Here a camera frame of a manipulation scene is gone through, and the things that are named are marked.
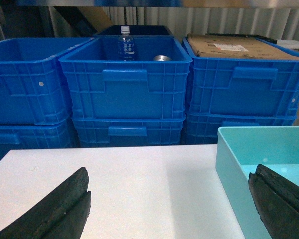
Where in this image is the silver metal bowl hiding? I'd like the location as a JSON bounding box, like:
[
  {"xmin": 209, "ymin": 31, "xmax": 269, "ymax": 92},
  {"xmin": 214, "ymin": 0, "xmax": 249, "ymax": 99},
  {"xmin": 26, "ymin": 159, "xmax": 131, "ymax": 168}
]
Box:
[{"xmin": 153, "ymin": 55, "xmax": 172, "ymax": 61}]

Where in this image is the blue crate right bottom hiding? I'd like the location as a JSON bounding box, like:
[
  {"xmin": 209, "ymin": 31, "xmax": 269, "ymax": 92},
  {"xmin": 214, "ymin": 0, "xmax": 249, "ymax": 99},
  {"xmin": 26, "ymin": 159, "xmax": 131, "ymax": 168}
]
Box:
[{"xmin": 181, "ymin": 113, "xmax": 297, "ymax": 145}]

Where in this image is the blue crate left top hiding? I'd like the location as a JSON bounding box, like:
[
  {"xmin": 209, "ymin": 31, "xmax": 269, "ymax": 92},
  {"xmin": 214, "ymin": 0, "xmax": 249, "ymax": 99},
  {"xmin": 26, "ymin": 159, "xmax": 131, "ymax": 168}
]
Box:
[{"xmin": 0, "ymin": 37, "xmax": 91, "ymax": 125}]

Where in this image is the clear water bottle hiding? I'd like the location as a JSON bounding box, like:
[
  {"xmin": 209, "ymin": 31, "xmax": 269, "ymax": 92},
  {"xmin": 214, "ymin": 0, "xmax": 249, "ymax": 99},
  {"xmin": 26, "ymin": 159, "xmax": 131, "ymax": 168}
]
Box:
[{"xmin": 118, "ymin": 25, "xmax": 136, "ymax": 61}]

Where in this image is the blue crate right top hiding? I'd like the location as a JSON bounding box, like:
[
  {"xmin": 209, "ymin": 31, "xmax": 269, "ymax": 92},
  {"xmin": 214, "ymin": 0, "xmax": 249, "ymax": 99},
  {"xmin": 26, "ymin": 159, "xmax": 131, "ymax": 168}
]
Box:
[{"xmin": 182, "ymin": 38, "xmax": 299, "ymax": 117}]

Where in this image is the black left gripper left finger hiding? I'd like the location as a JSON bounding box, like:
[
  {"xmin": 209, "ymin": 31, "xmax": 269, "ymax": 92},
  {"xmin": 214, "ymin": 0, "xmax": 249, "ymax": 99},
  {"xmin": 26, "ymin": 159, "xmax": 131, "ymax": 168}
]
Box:
[{"xmin": 0, "ymin": 167, "xmax": 91, "ymax": 239}]

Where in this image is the light teal plastic box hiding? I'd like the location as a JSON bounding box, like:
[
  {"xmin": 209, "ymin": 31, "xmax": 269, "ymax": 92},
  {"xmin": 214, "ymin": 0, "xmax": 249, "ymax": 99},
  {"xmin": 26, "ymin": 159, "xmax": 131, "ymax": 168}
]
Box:
[{"xmin": 216, "ymin": 126, "xmax": 299, "ymax": 239}]

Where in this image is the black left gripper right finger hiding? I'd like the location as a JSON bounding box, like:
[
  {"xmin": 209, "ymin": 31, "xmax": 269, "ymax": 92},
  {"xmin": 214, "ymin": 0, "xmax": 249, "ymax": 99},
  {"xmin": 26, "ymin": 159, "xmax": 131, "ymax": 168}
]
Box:
[{"xmin": 248, "ymin": 164, "xmax": 299, "ymax": 239}]

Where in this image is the dark blue rear crate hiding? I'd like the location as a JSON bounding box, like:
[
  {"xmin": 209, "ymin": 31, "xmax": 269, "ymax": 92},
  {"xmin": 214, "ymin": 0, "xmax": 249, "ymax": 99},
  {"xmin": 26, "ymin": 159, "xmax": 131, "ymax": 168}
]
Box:
[{"xmin": 95, "ymin": 25, "xmax": 173, "ymax": 36}]

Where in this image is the blue crate centre bottom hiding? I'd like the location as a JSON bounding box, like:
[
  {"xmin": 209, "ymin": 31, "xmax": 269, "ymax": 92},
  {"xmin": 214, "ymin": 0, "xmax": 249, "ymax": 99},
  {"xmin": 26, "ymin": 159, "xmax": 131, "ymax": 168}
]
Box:
[{"xmin": 71, "ymin": 117, "xmax": 185, "ymax": 148}]

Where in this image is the brown cardboard sheet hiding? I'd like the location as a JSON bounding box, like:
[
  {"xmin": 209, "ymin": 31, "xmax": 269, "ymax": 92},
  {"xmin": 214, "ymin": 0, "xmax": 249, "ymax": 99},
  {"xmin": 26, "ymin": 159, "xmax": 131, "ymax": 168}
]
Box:
[{"xmin": 187, "ymin": 34, "xmax": 299, "ymax": 61}]

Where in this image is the blue crate left bottom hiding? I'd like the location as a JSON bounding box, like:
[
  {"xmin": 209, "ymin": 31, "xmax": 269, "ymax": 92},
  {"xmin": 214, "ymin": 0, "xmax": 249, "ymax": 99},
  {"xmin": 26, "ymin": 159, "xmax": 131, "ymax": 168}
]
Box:
[{"xmin": 0, "ymin": 118, "xmax": 80, "ymax": 161}]

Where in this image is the blue crate centre top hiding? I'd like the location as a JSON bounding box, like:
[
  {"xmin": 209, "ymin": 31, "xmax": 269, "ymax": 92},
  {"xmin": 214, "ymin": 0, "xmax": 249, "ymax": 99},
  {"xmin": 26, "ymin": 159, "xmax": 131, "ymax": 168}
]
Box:
[{"xmin": 59, "ymin": 36, "xmax": 191, "ymax": 120}]

